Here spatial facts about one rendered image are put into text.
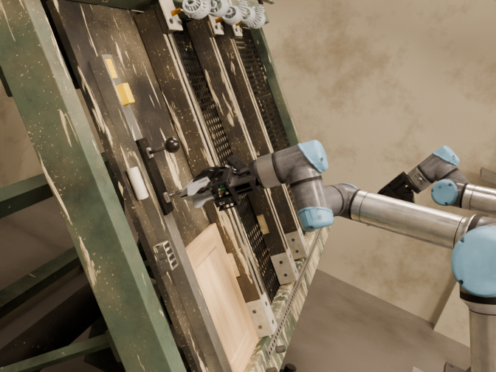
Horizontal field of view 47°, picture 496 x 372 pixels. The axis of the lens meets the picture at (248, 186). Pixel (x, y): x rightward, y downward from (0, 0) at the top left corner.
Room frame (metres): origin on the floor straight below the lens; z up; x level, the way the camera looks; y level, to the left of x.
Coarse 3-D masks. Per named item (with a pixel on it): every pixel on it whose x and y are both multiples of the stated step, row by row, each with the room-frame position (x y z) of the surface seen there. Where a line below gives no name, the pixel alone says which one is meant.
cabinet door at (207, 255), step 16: (208, 240) 1.58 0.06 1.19; (192, 256) 1.44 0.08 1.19; (208, 256) 1.54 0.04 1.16; (224, 256) 1.65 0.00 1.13; (208, 272) 1.50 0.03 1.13; (224, 272) 1.61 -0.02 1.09; (208, 288) 1.46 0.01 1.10; (224, 288) 1.56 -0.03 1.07; (208, 304) 1.41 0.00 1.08; (224, 304) 1.52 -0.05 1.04; (240, 304) 1.61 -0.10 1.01; (224, 320) 1.47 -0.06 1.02; (240, 320) 1.57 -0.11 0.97; (224, 336) 1.43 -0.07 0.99; (240, 336) 1.53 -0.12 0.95; (256, 336) 1.64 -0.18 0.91; (240, 352) 1.48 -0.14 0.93; (240, 368) 1.44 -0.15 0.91
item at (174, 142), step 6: (168, 138) 1.31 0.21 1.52; (174, 138) 1.31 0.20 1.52; (168, 144) 1.30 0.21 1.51; (174, 144) 1.30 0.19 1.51; (150, 150) 1.37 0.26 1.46; (156, 150) 1.35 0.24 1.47; (162, 150) 1.34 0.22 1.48; (168, 150) 1.30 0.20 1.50; (174, 150) 1.30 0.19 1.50; (150, 156) 1.37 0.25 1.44
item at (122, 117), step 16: (96, 64) 1.38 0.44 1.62; (96, 80) 1.38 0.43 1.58; (112, 80) 1.38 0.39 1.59; (112, 96) 1.37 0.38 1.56; (112, 112) 1.37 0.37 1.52; (128, 112) 1.39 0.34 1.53; (128, 128) 1.36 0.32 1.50; (128, 144) 1.36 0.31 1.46; (128, 160) 1.36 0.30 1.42; (144, 176) 1.35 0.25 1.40; (160, 208) 1.34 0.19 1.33; (160, 224) 1.34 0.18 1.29; (160, 240) 1.34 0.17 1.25; (176, 240) 1.35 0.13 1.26; (176, 256) 1.33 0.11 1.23; (176, 272) 1.33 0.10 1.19; (192, 272) 1.36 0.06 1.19; (176, 288) 1.32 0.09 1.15; (192, 288) 1.32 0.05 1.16; (192, 304) 1.32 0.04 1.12; (192, 320) 1.31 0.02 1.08; (208, 320) 1.33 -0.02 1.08; (208, 336) 1.31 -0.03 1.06; (208, 352) 1.30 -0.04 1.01; (224, 352) 1.34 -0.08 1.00; (208, 368) 1.30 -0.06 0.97; (224, 368) 1.31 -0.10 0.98
